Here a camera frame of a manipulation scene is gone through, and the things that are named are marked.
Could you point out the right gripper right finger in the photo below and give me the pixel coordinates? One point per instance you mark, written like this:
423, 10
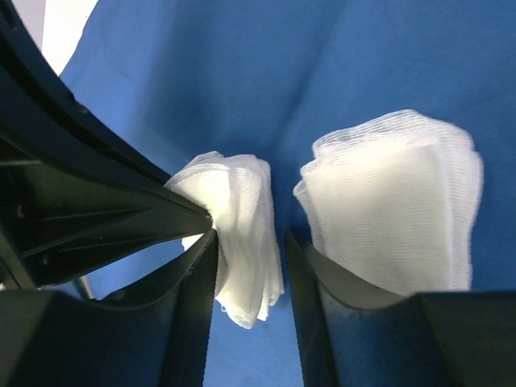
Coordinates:
352, 333

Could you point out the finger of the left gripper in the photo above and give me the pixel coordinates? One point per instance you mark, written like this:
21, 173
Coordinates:
74, 196

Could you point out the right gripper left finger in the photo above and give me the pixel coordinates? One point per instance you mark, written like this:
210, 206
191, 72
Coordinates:
153, 332

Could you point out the white gauze pad large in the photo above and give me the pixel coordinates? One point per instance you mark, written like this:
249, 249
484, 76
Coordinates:
394, 201

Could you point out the blue surgical drape cloth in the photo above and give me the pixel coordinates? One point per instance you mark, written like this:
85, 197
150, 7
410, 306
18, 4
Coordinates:
177, 79

